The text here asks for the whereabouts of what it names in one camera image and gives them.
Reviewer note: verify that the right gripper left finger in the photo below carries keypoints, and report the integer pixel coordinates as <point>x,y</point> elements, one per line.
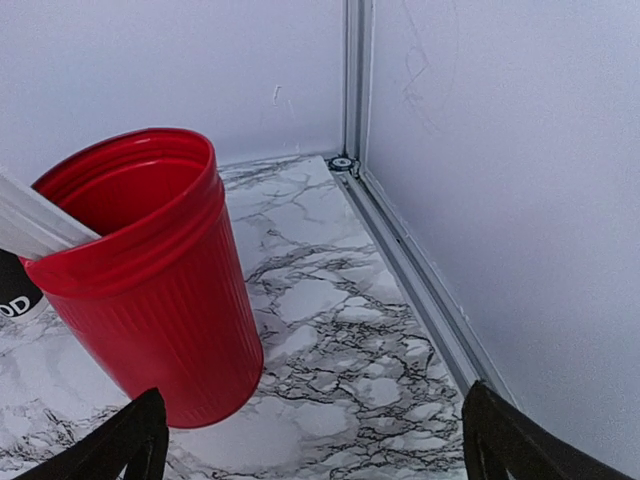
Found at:
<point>132,444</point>

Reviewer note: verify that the stack of black paper cups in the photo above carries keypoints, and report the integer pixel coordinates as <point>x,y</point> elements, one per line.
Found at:
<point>20,298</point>

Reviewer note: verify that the white sugar packets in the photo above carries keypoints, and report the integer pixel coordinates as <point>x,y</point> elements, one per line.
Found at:
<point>32,227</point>

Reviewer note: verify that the right aluminium frame post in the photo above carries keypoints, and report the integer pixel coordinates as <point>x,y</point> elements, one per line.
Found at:
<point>357,80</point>

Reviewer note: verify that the red cup with sugar packets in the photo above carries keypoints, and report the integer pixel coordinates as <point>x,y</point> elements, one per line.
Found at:
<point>159,299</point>

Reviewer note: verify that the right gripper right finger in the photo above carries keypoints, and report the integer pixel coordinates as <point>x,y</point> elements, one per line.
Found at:
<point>500,442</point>

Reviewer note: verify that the right floor aluminium rail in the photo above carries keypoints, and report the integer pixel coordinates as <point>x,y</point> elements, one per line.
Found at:
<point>459,347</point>

